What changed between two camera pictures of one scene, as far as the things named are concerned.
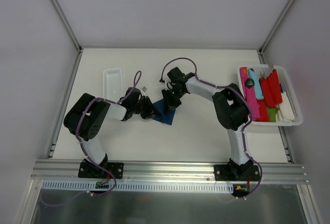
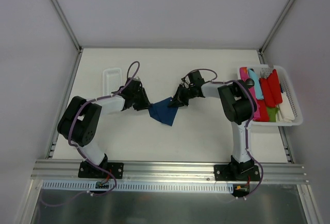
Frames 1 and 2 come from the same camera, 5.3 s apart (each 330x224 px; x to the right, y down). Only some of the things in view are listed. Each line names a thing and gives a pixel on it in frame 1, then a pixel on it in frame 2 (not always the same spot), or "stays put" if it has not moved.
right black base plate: (234, 172) stays put
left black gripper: (144, 107) to (139, 98)
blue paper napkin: (166, 117) stays put
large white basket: (285, 86) stays put
